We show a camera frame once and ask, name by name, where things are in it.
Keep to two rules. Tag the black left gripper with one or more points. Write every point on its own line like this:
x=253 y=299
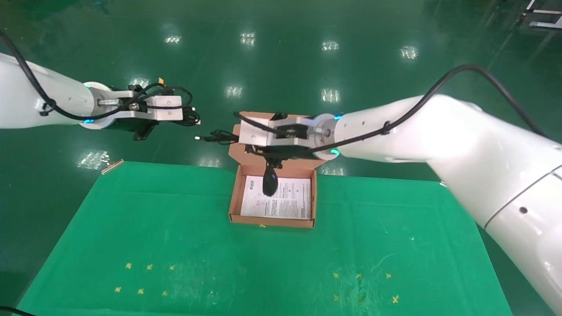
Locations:
x=127 y=125

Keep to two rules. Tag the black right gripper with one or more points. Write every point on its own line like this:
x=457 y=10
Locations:
x=285 y=153

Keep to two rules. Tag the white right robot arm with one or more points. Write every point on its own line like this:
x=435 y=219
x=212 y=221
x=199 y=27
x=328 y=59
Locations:
x=461 y=145

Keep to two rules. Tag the open orange cardboard box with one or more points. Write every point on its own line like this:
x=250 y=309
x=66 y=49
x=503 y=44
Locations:
x=281 y=221

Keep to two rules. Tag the metal binder clip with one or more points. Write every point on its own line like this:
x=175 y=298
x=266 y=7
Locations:
x=112 y=166

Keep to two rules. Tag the white printed instruction sheet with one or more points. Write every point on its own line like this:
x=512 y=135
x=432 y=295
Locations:
x=290 y=202

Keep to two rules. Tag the green table mat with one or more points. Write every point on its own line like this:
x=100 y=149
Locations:
x=263 y=263

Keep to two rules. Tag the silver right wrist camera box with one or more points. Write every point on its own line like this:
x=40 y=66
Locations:
x=257 y=131

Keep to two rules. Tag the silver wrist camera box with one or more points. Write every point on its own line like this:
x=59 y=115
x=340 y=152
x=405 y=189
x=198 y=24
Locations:
x=257 y=131
x=169 y=107

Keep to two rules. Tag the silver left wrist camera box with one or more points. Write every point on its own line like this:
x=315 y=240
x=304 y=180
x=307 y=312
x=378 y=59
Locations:
x=169 y=107

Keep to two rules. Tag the white metal frame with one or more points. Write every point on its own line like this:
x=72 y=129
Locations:
x=544 y=25

